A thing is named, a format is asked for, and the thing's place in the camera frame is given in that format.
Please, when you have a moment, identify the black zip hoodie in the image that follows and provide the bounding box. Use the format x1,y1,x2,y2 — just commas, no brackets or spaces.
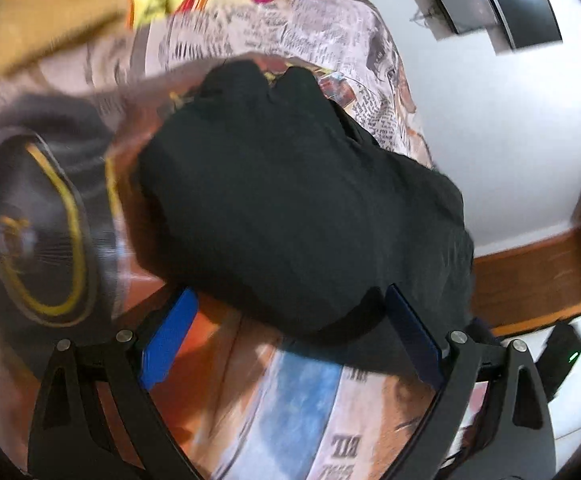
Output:
134,58,477,376

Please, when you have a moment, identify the wooden wardrobe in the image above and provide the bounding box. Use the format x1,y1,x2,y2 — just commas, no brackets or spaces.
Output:
471,200,581,337

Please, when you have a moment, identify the newspaper car print bedsheet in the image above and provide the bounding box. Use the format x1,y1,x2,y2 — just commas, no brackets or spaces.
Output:
0,0,492,480

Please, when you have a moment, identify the large black wall television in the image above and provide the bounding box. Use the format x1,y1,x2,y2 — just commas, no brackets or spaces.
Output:
491,0,563,50

